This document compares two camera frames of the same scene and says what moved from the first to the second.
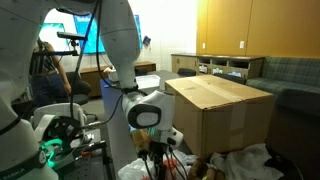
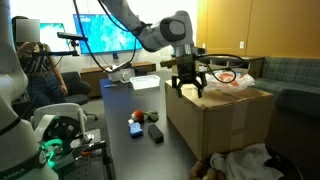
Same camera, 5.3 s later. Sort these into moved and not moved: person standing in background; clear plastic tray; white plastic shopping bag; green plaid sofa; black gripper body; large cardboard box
Moved: white plastic shopping bag; black gripper body
Not moved: large cardboard box; clear plastic tray; person standing in background; green plaid sofa
